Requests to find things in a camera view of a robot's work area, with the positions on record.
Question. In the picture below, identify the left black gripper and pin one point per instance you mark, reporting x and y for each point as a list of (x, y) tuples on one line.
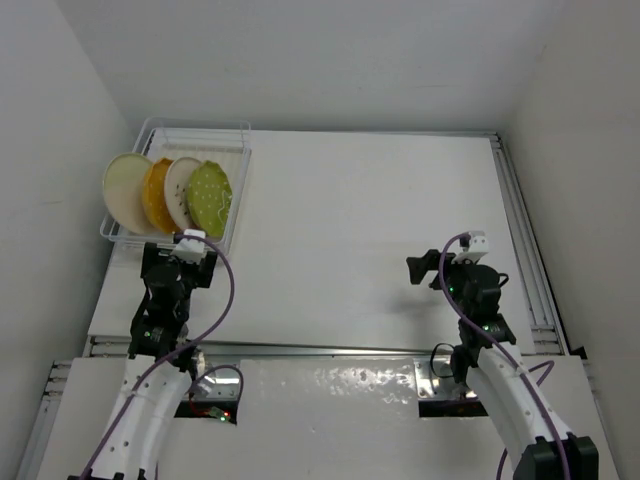
[(199, 272)]

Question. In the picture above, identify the white foreground cover board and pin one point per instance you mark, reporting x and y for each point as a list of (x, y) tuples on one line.
[(315, 419)]

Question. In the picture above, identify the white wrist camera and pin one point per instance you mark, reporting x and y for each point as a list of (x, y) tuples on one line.
[(189, 246), (474, 246)]

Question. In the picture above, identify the orange dotted plate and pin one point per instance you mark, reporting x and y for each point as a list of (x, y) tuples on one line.
[(153, 197)]

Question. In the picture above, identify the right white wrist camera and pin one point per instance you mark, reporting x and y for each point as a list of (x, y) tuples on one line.
[(474, 246)]

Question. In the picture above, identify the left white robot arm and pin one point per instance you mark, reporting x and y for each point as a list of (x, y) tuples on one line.
[(159, 366)]

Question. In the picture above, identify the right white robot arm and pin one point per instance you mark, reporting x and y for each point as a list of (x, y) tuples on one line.
[(487, 360)]

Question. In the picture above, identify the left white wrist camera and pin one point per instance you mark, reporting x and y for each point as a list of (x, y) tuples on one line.
[(189, 246)]

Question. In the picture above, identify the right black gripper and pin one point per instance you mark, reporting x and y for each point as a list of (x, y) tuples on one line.
[(418, 266)]

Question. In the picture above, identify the green dotted plate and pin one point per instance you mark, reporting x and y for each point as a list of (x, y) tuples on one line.
[(209, 198)]

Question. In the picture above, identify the white wire dish rack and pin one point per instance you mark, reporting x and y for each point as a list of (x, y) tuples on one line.
[(226, 143)]

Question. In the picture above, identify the white pink floral plate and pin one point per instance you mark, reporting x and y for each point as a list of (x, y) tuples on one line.
[(176, 184)]

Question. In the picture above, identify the small green circuit board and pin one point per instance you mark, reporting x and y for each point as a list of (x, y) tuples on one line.
[(209, 411)]

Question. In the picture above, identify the front aluminium frame rail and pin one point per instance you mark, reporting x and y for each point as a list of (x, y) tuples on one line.
[(320, 347)]

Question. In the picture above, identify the cream round plate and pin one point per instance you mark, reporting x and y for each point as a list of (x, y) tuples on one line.
[(122, 191)]

